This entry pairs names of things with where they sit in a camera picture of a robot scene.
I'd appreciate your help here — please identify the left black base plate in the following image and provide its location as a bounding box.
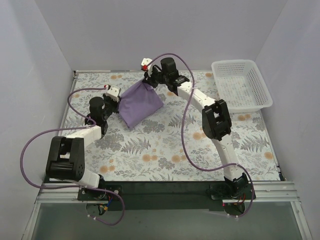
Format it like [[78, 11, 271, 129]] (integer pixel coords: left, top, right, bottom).
[[77, 184, 123, 201]]

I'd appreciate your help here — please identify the white plastic basket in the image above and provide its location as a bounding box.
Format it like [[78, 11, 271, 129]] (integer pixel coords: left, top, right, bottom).
[[211, 59, 273, 113]]

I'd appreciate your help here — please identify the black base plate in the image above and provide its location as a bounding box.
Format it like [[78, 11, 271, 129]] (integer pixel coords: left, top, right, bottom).
[[206, 181, 252, 200], [77, 184, 123, 201]]

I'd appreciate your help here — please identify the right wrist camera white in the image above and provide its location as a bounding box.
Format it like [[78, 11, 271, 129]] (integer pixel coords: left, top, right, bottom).
[[140, 58, 153, 76]]

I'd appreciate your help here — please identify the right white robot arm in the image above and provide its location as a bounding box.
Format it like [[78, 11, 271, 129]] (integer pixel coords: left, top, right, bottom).
[[141, 57, 249, 199]]

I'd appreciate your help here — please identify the aluminium frame rail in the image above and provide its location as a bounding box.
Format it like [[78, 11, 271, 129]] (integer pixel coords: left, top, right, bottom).
[[36, 181, 300, 203]]

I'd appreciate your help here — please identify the purple t shirt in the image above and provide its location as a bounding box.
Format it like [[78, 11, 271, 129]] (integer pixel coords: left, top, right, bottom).
[[118, 80, 164, 129]]

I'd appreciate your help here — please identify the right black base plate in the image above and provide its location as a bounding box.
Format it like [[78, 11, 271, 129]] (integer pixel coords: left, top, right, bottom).
[[206, 181, 252, 200]]

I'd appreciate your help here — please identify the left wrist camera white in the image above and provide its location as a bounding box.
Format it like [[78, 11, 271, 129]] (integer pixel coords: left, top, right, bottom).
[[103, 84, 122, 103]]

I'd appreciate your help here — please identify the floral patterned table mat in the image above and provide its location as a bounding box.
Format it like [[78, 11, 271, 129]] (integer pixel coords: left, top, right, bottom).
[[49, 71, 281, 182]]

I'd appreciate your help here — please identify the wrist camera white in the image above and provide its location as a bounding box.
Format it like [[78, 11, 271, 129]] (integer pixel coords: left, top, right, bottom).
[[103, 84, 122, 103], [140, 58, 153, 76]]

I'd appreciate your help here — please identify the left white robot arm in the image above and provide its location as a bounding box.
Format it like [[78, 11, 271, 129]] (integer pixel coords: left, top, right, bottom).
[[45, 94, 120, 200]]

